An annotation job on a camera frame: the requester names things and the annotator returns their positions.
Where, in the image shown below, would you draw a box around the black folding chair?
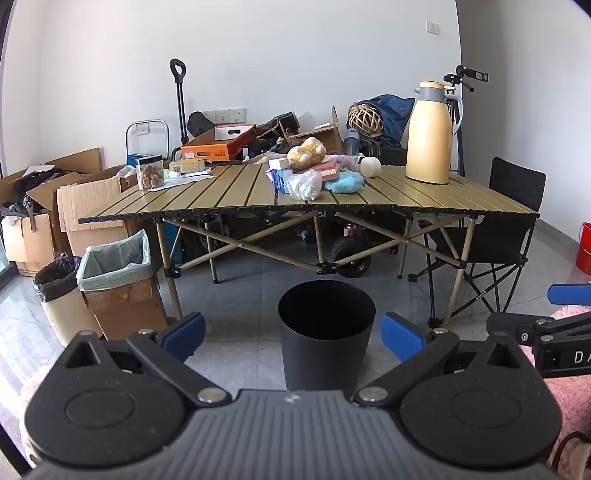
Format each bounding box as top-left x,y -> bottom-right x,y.
409,156 -> 548,326

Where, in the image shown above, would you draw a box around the person's right forearm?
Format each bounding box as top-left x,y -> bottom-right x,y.
542,305 -> 591,480

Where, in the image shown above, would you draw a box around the black leather case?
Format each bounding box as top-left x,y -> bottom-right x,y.
265,112 -> 302,139

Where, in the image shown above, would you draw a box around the light blue fluffy cloth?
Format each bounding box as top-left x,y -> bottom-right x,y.
324,170 -> 366,195

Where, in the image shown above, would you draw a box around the blue bag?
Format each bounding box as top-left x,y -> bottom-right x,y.
358,95 -> 416,148

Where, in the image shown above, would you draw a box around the printed paper sheet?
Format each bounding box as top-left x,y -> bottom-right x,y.
161,168 -> 215,189

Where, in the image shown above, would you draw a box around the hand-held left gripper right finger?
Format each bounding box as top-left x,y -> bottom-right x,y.
353,312 -> 528,409

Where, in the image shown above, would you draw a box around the black bag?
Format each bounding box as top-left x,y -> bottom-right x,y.
186,111 -> 217,138

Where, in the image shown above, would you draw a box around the black cart handle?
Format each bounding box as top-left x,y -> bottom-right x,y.
169,58 -> 190,146

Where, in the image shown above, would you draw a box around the black tripod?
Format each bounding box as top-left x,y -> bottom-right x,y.
442,65 -> 489,176

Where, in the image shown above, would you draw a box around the yellow thermos jug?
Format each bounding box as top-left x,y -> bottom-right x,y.
405,80 -> 464,185

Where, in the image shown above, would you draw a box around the wicker ball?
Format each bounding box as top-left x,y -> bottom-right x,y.
347,104 -> 384,137

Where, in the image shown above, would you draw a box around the pink box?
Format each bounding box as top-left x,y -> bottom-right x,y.
316,159 -> 342,182

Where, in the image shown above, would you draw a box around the clear plastic bag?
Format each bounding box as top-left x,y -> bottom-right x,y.
286,170 -> 323,200

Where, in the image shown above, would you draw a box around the clear snack jar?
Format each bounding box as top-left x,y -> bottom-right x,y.
137,156 -> 165,191

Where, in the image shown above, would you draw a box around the orange cardboard box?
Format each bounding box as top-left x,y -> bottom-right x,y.
180,124 -> 257,162

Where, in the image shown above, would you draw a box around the red bucket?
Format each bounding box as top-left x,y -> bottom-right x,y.
575,222 -> 591,277

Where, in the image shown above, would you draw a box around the yellow plush toy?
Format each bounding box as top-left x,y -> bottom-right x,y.
287,137 -> 328,171

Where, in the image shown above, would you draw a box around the cardboard box with green liner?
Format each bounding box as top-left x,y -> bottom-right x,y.
76,229 -> 169,342

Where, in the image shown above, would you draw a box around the black waste bin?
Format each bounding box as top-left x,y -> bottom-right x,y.
278,281 -> 376,392

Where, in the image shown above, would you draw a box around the brown cardboard box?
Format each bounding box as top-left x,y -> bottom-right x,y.
284,105 -> 345,155

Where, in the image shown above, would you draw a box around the open cardboard box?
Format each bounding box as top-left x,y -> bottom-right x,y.
25,148 -> 139,257
0,164 -> 56,278

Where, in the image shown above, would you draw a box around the white metal frame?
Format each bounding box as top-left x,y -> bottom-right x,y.
126,119 -> 171,167

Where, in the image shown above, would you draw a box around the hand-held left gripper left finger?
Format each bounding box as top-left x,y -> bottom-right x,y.
60,312 -> 233,409

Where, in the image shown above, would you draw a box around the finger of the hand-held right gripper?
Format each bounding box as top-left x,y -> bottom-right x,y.
548,283 -> 591,306
486,312 -> 591,346

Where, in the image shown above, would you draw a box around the blue small box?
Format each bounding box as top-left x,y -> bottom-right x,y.
270,168 -> 294,192

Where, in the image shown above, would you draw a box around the beige bin with black liner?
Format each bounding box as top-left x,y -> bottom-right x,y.
33,253 -> 100,348

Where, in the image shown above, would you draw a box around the tan folding table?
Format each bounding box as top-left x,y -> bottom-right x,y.
78,161 -> 541,324

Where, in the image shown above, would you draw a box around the blue storage box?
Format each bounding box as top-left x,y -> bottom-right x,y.
127,152 -> 163,169

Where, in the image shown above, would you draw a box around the fluffy lilac headband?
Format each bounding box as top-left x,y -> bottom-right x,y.
325,154 -> 365,171

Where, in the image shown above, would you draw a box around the white wall sockets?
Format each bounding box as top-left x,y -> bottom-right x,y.
202,107 -> 247,125

